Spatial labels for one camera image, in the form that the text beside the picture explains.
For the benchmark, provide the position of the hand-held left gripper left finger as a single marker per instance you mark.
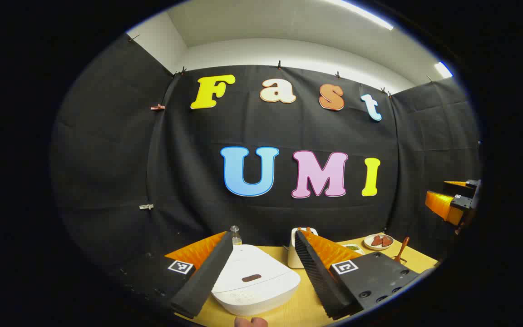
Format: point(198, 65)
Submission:
point(207, 272)

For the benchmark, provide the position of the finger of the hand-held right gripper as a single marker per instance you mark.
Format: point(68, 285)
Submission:
point(456, 183)
point(441, 204)

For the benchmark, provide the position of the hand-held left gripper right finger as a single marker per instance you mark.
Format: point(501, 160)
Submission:
point(320, 277)

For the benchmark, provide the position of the white rice cooker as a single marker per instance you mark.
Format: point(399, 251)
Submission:
point(257, 272)

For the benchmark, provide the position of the brown wooden spoon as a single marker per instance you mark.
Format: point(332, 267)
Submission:
point(402, 247)

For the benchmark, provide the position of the white toaster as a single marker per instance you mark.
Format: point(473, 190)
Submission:
point(292, 254)

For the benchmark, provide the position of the white divided bean dish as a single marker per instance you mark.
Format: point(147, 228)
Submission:
point(353, 248)

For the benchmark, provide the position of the small glass bottle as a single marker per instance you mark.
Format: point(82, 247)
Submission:
point(235, 237)

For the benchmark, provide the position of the red meat slice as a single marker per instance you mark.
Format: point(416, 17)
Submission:
point(387, 240)
point(376, 240)

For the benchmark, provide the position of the round white plate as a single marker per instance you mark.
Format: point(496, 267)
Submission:
point(382, 248)

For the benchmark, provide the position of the silver cloth clip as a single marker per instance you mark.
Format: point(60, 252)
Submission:
point(146, 206)

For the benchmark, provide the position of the ceiling light strip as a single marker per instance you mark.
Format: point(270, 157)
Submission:
point(443, 69)

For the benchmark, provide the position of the black backdrop cloth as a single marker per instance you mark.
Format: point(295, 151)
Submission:
point(107, 159)

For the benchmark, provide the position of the copper cloth clip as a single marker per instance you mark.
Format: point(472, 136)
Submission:
point(157, 107)

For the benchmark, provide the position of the row of black cloth clips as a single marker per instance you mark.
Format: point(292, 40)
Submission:
point(278, 65)

